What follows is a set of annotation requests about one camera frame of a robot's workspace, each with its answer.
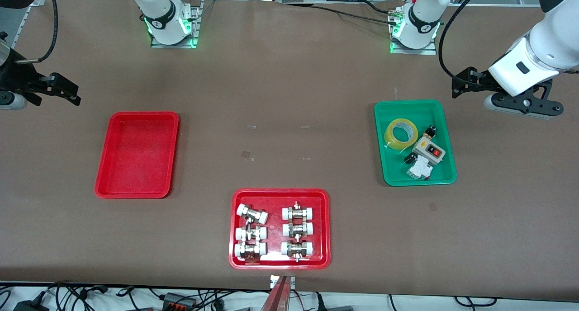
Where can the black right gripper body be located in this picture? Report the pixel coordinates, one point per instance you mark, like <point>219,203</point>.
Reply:
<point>13,76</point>

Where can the yellow clear tape roll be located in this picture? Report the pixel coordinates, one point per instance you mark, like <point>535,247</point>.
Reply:
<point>390,137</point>

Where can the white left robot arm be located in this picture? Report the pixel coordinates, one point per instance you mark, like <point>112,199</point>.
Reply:
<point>549,44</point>

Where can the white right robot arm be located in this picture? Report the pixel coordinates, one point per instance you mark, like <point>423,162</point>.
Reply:
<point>160,18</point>

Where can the empty red plastic tray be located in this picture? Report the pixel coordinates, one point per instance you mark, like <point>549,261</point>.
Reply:
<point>135,155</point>

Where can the green plastic tray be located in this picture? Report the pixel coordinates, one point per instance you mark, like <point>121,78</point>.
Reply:
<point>402,166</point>

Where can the red tray holding fittings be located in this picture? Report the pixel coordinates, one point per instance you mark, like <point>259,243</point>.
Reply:
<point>275,225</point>

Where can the black knob with brass shaft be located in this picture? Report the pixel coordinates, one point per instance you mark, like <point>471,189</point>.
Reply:
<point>430,131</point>

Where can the black round knob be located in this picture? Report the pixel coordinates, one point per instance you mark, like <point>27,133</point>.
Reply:
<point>411,158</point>

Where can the white circuit breaker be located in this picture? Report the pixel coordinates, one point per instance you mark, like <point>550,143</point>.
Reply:
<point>418,170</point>

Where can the metal pipe fitting white caps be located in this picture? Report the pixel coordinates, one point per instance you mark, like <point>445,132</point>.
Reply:
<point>250,250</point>
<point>298,212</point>
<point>251,233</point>
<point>252,214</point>
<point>297,249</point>
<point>298,229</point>

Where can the black power adapter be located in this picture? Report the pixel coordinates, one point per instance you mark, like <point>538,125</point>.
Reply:
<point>29,306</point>

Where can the black box orange connectors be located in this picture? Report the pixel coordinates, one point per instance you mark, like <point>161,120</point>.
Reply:
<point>178,301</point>

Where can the red metal bar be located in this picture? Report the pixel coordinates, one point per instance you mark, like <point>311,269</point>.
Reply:
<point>277,297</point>

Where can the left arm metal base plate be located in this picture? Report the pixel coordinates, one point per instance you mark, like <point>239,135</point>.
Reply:
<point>414,51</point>

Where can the grey switch box red button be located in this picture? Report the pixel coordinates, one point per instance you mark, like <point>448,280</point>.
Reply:
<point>429,150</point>

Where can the aluminium corner post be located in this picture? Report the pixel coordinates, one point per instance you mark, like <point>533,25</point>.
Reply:
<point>40,0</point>

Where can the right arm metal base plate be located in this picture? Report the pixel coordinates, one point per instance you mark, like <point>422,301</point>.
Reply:
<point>195,26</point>

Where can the small silver bracket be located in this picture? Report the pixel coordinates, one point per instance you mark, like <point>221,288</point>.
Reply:
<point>273,281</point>

